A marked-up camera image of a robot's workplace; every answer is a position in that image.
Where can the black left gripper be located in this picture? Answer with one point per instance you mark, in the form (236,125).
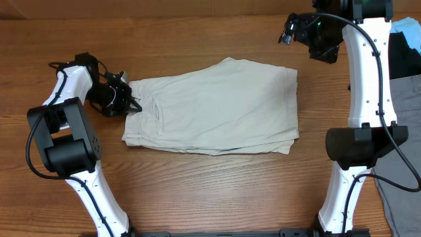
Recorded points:
(123,108)

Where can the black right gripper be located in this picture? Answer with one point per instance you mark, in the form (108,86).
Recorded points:
(327,55)

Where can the beige shorts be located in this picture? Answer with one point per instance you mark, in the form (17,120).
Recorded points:
(235,106)

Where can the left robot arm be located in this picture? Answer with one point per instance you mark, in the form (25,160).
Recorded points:
(63,144)

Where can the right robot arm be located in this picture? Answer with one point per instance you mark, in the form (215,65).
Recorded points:
(372,131)

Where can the black garment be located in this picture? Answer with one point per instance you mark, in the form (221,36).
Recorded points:
(403,61)

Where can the light blue garment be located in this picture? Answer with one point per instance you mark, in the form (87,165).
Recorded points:
(411,30)

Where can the grey shorts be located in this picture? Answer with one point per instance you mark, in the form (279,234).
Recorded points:
(401,208)

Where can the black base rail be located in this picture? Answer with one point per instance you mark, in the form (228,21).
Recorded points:
(223,233)

